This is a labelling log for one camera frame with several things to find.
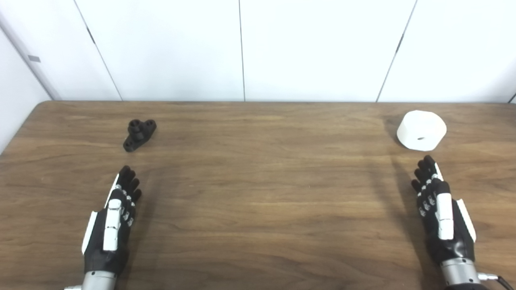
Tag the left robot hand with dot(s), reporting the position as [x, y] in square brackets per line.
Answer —
[111, 225]

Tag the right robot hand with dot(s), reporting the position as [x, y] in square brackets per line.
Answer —
[445, 217]

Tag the black holder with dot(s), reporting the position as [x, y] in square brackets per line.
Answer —
[138, 136]

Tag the round white piece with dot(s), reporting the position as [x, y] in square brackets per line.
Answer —
[419, 127]

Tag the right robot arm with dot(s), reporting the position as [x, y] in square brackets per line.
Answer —
[459, 274]

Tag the black panel hinge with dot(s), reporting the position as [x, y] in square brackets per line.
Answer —
[399, 43]
[90, 35]

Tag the grey wall label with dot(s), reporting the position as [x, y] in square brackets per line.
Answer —
[34, 59]

